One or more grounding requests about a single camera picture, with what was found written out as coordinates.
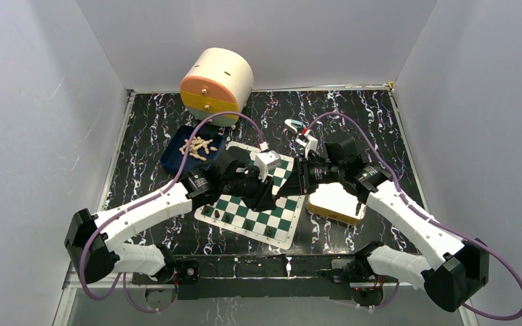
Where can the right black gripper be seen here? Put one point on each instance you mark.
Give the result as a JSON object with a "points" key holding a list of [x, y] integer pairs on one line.
{"points": [[293, 185]]}

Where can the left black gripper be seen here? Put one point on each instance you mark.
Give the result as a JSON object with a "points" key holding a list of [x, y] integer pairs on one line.
{"points": [[262, 198]]}

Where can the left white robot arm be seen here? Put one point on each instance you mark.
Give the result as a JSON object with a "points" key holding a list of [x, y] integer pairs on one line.
{"points": [[97, 242]]}

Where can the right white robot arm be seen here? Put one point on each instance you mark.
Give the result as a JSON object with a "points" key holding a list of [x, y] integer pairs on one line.
{"points": [[448, 269]]}

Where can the green white chess board mat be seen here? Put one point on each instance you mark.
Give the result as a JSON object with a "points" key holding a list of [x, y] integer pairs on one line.
{"points": [[283, 220]]}

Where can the pile of light chess pieces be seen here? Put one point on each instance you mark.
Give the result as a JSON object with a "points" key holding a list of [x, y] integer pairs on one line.
{"points": [[198, 148]]}

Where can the small white blue clip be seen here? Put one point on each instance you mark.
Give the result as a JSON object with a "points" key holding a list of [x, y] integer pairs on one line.
{"points": [[293, 126]]}

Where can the round drawer cabinet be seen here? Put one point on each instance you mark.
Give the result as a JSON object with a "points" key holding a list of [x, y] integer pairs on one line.
{"points": [[220, 80]]}

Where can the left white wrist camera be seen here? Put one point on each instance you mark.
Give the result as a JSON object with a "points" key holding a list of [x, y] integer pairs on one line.
{"points": [[265, 162]]}

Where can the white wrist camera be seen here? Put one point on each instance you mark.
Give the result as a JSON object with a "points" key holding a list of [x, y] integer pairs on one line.
{"points": [[265, 162], [306, 142]]}

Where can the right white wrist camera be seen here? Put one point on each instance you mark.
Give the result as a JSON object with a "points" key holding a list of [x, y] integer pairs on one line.
{"points": [[306, 142]]}

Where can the black base frame rail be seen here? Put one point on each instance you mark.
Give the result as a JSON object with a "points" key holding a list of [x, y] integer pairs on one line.
{"points": [[335, 277]]}

